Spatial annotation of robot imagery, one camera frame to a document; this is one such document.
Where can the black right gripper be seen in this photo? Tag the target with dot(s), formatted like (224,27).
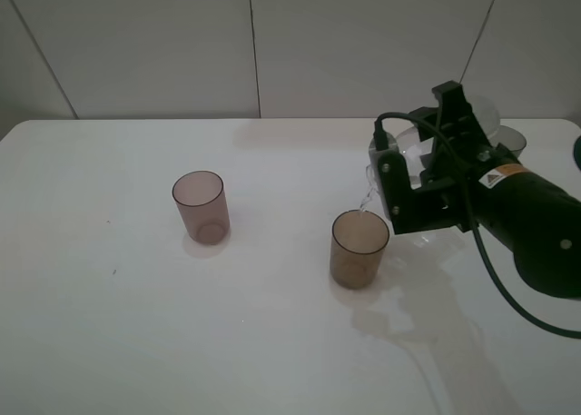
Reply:
(452,199)

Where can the clear plastic water bottle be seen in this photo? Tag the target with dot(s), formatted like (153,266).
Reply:
(412,148)

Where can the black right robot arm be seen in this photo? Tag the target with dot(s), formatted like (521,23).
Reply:
(546,250)

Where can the grey translucent plastic cup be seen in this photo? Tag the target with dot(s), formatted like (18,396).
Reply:
(512,139)

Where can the brown translucent plastic cup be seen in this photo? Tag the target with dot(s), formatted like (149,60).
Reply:
(358,241)

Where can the pink translucent plastic cup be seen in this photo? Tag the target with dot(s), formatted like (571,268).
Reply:
(201,202)

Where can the dark green object at edge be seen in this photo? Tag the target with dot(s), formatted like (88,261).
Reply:
(577,152)

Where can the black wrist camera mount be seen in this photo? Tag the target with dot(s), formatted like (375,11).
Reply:
(426,121)

